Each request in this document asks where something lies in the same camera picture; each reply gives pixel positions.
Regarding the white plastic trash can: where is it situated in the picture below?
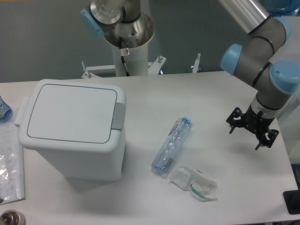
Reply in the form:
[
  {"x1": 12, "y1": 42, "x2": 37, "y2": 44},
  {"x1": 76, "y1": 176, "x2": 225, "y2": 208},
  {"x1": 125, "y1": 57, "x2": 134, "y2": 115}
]
[{"x1": 18, "y1": 79, "x2": 127, "y2": 182}]

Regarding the crumpled clear plastic packaging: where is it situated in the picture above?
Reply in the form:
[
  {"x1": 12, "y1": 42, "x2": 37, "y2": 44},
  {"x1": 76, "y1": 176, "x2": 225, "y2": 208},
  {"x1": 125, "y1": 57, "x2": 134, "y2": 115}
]
[{"x1": 170, "y1": 166, "x2": 218, "y2": 202}]

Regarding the paper in plastic sleeve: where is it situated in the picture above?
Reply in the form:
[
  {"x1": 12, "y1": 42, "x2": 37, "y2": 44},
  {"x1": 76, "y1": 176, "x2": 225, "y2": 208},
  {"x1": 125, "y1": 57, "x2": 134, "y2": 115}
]
[{"x1": 0, "y1": 122, "x2": 25, "y2": 205}]

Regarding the clear plastic water bottle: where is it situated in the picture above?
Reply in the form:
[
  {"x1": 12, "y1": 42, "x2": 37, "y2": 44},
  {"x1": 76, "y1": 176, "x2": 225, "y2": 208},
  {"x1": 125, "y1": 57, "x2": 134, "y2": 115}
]
[{"x1": 151, "y1": 117, "x2": 192, "y2": 176}]

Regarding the blue water jug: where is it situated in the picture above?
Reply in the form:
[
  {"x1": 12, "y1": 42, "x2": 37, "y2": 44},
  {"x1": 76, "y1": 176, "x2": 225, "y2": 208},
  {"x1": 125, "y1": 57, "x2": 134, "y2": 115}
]
[{"x1": 264, "y1": 0, "x2": 300, "y2": 14}]

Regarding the round metal object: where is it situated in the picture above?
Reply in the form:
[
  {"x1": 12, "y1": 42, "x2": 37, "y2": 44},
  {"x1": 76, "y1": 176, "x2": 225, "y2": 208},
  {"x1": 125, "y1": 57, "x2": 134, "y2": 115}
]
[{"x1": 0, "y1": 210, "x2": 26, "y2": 225}]

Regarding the metal clamp screw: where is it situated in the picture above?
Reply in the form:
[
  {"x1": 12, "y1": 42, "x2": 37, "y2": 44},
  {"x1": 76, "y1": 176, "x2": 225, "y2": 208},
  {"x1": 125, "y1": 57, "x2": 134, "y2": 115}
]
[{"x1": 190, "y1": 53, "x2": 202, "y2": 73}]

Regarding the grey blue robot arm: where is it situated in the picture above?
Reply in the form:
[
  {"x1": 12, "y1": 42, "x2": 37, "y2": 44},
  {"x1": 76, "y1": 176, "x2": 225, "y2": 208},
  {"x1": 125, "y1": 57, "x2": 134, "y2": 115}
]
[{"x1": 80, "y1": 0, "x2": 300, "y2": 147}]

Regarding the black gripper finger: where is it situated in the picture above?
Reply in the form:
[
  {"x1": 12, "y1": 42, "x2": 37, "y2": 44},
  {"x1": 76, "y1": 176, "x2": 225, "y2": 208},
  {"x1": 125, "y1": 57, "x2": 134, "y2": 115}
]
[
  {"x1": 226, "y1": 107, "x2": 246, "y2": 134},
  {"x1": 255, "y1": 128, "x2": 279, "y2": 150}
]

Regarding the blue labelled bottle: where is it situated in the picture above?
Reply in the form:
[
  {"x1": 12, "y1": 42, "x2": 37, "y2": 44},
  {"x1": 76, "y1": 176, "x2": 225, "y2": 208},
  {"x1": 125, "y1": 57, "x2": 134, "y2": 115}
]
[{"x1": 0, "y1": 97, "x2": 13, "y2": 123}]

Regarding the black device at edge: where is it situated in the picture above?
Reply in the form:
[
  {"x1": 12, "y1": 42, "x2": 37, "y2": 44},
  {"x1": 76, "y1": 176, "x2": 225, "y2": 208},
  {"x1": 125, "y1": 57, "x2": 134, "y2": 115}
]
[{"x1": 283, "y1": 190, "x2": 300, "y2": 215}]

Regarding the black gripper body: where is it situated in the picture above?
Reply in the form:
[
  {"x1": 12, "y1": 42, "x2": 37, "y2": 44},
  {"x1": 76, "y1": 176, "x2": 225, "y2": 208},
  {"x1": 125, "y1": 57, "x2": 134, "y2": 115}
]
[{"x1": 242, "y1": 110, "x2": 275, "y2": 138}]

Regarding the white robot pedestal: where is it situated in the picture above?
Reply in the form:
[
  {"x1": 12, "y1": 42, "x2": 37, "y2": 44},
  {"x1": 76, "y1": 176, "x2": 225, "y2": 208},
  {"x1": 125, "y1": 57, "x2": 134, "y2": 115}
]
[{"x1": 104, "y1": 13, "x2": 154, "y2": 77}]

